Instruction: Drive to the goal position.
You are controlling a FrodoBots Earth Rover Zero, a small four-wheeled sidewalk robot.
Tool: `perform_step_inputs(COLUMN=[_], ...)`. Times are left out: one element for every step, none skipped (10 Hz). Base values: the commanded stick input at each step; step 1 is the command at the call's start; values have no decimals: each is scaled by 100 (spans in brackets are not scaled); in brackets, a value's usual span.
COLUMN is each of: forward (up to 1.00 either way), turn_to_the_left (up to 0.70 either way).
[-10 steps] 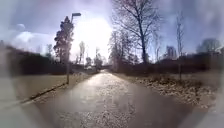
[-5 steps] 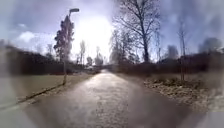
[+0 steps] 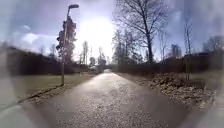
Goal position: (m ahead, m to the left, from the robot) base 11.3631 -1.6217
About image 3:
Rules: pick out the group of distant trees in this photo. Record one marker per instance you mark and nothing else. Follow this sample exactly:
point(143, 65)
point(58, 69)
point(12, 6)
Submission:
point(101, 60)

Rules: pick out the group of dark pine trees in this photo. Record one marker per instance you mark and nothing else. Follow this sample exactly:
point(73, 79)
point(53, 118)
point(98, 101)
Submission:
point(124, 50)

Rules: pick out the grey asphalt path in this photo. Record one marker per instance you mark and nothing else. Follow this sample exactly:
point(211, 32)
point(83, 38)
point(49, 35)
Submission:
point(110, 100)

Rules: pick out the large bare tree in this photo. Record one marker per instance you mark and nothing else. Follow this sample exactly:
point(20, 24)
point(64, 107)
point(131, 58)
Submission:
point(149, 46)

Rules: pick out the street lamp pole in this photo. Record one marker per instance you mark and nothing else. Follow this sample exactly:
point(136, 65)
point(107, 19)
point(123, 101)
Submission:
point(63, 66)

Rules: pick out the tall conifer tree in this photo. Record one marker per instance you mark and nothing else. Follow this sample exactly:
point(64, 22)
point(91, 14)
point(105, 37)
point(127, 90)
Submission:
point(68, 40)

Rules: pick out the long dark hedge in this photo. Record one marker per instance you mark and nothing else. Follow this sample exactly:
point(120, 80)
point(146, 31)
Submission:
point(173, 65)

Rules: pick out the grass verge with dead leaves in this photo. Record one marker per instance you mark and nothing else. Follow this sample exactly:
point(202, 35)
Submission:
point(180, 88)

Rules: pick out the thin bare tree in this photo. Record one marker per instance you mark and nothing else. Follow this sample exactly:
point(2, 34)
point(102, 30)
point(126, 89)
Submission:
point(187, 66)

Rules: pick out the leaf-strewn grass field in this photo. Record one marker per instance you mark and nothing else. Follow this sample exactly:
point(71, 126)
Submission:
point(36, 83)

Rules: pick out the dark hedge bank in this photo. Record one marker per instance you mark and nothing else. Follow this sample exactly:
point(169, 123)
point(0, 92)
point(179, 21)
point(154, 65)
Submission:
point(30, 63)

